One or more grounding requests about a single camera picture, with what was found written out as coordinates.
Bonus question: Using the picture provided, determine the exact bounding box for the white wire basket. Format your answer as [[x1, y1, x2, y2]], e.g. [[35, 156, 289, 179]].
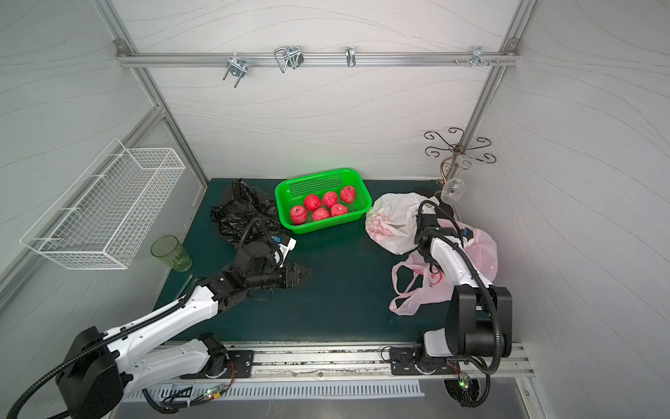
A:
[[19, 139, 185, 271]]

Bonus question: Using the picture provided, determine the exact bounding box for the bronze curled hook stand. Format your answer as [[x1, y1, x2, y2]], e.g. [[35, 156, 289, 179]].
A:
[[423, 131, 497, 189]]

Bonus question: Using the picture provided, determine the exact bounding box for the metal clamp hook left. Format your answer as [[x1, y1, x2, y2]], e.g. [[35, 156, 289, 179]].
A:
[[222, 56, 248, 88]]

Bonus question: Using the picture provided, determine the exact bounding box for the black plastic bag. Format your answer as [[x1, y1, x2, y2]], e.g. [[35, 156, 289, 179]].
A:
[[210, 179, 286, 247]]

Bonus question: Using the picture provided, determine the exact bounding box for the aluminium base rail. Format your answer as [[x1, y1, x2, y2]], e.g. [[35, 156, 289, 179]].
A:
[[104, 342, 535, 383]]

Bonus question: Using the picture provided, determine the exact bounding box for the aluminium crossbar rail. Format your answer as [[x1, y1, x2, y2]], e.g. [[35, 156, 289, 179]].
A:
[[118, 50, 521, 68]]

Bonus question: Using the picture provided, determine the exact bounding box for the metal bracket right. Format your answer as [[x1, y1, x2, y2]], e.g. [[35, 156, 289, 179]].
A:
[[454, 46, 500, 67]]

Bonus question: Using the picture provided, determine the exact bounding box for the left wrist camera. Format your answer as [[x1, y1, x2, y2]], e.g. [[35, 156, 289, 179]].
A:
[[277, 235, 297, 258]]

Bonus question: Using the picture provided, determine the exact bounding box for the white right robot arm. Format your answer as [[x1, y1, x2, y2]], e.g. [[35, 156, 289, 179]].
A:
[[415, 200, 512, 375]]

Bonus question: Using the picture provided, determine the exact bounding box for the small metal hook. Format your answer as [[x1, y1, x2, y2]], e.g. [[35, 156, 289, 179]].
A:
[[345, 46, 356, 68]]

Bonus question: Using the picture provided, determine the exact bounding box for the green plastic basket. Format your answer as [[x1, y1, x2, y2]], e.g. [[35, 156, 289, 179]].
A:
[[275, 169, 373, 234]]

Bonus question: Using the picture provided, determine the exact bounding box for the metal clamp hook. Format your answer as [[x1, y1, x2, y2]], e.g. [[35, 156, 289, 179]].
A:
[[273, 45, 305, 73], [222, 56, 248, 88]]

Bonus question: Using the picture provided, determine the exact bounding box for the green translucent cup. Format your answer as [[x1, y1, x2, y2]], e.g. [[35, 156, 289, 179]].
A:
[[150, 235, 192, 272]]

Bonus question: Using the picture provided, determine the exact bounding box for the metal clamp hook middle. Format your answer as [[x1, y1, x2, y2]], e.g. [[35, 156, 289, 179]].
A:
[[273, 45, 305, 73]]

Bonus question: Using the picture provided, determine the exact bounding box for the clear glass on stand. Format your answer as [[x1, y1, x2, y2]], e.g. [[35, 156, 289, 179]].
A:
[[440, 177, 465, 205]]

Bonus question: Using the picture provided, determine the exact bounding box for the pink plastic bag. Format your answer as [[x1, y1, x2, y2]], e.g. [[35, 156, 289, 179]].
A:
[[389, 223, 498, 316]]

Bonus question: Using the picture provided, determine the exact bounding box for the white printed plastic bag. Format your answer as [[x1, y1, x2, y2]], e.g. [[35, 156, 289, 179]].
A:
[[365, 193, 438, 255]]

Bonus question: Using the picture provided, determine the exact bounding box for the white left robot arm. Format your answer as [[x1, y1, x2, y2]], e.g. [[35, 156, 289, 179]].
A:
[[7, 240, 312, 418]]

